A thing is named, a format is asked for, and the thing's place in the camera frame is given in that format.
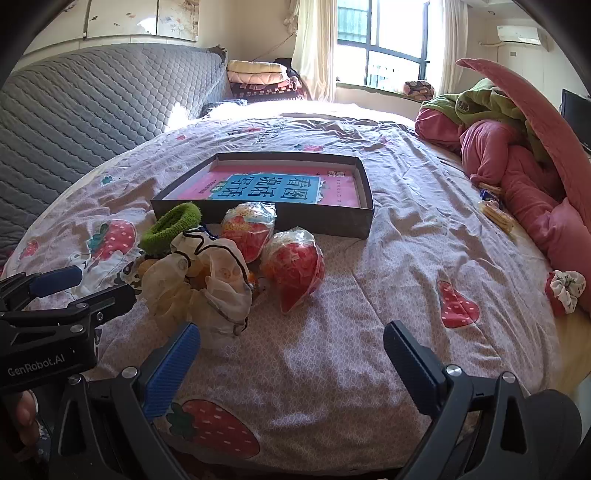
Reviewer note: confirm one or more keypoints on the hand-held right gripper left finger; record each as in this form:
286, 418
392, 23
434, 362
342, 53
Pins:
171, 369

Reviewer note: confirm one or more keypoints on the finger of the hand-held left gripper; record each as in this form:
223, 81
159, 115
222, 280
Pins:
108, 299
55, 281

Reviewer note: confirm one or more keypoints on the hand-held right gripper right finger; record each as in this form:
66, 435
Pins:
415, 364

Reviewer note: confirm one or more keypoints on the green fuzzy hair scrunchie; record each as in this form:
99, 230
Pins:
152, 240

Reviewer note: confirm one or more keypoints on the cream sheer hair scrunchie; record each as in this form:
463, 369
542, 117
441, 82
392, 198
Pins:
221, 277

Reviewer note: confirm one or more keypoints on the red toy egg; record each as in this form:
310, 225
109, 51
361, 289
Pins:
244, 230
295, 267

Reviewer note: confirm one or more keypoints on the dark cardboard box tray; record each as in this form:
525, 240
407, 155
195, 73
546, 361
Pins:
300, 221

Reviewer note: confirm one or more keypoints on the person's left hand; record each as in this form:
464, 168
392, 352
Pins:
25, 417

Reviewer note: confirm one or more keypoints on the strawberry print bed sheet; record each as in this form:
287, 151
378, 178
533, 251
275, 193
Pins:
323, 346

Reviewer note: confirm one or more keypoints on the white and red scrunchie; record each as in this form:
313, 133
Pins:
565, 290

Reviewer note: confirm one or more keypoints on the yellow wafer packet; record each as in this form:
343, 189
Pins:
498, 217

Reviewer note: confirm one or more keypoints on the grey quilted headboard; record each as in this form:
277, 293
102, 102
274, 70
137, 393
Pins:
92, 115

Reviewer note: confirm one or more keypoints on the small blue snack packet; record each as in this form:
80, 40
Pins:
488, 197

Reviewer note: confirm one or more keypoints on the pink book with blue label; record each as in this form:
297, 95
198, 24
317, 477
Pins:
341, 189

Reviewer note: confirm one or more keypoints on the small yellow snack packet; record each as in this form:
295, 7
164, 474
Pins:
489, 188

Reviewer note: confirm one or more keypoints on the pink quilt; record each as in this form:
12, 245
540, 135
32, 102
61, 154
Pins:
521, 184

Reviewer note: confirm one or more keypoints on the dark blue patterned pillow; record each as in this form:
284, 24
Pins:
221, 106

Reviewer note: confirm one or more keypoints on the dark patterned folded blanket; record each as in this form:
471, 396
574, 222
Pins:
263, 91

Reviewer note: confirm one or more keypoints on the green plush blanket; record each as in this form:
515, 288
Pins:
489, 106

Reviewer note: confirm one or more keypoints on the cream folded blanket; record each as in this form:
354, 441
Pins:
254, 68

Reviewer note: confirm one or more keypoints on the patterned blanket on windowsill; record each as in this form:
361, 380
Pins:
418, 90

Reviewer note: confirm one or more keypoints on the pink curved cushion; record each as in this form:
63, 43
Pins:
545, 120

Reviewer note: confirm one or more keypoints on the dark cloth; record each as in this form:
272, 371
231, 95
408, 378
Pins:
284, 64

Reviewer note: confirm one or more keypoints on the black monitor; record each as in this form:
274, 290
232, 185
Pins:
575, 117

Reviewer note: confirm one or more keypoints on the cream curtain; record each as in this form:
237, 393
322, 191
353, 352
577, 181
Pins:
450, 46
314, 50

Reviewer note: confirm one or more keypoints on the window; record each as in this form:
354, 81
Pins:
392, 27

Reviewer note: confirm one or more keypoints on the white air conditioner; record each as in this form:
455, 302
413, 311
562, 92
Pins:
518, 34

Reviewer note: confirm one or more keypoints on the white wall cabinets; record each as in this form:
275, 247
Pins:
115, 18

